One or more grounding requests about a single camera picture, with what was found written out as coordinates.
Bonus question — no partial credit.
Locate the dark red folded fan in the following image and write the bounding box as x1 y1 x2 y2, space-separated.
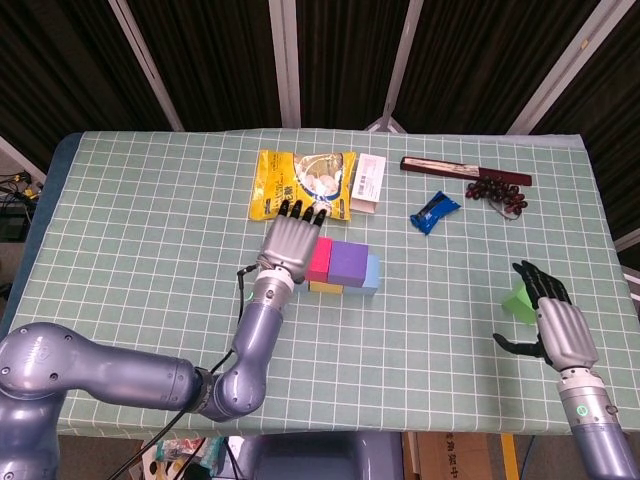
399 156 534 187

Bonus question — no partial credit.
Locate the purple foam cube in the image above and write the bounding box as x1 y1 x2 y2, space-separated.
327 240 370 288

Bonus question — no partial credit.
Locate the white metal frame post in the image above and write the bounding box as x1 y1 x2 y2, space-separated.
268 0 302 129
366 0 427 134
0 134 47 182
506 0 627 135
108 0 185 132
614 233 640 301

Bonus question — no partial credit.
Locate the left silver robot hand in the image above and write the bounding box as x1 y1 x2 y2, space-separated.
255 198 327 284

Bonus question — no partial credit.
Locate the dark red grape bunch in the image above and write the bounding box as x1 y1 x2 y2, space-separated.
464 177 529 221

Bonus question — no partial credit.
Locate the black equipment with cables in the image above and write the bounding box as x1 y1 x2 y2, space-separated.
0 172 44 241

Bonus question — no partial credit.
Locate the yellow marshmallow bag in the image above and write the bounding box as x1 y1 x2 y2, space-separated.
248 148 358 223

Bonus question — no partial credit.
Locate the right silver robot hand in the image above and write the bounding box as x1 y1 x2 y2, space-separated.
492 259 600 371

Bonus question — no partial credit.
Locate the blue-grey robot torso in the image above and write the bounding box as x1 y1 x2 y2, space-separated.
239 432 404 480

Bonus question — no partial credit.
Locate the green foam cube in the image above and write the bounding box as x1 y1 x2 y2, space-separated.
501 282 539 326

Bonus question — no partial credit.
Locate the dark pleated curtain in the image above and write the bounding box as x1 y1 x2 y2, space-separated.
0 0 640 241

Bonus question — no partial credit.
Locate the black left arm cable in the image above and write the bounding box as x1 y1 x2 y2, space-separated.
112 264 259 480

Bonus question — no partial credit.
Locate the brown cardboard box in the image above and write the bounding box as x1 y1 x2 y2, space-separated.
404 432 506 480

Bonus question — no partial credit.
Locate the green checked tablecloth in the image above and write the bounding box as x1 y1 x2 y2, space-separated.
0 128 640 435

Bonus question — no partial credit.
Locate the light blue foam cube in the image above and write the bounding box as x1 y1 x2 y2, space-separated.
342 253 381 296

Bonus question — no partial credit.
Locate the blue snack packet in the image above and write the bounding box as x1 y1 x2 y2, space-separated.
409 190 461 236

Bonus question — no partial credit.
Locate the pink-red foam cube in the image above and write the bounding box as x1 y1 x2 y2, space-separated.
304 236 334 284

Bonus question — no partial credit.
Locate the colourful printed packaging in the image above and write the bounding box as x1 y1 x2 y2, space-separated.
139 437 224 480

